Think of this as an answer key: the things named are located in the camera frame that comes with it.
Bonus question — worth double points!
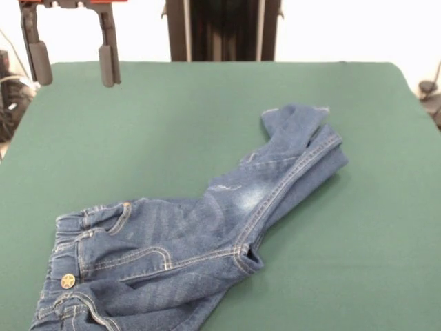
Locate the black wheeled chair base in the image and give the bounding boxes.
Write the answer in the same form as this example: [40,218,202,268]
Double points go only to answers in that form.
[418,79,441,130]
[0,50,39,143]

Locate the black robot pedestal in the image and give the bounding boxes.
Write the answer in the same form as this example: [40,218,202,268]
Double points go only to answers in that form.
[165,0,278,62]

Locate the dark green table cloth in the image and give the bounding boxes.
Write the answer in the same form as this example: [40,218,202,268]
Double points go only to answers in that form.
[0,61,441,331]

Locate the blue denim jeans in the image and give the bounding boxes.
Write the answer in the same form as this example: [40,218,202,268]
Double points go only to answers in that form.
[29,103,349,331]

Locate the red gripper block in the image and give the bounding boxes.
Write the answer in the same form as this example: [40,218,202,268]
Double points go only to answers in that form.
[19,0,122,87]

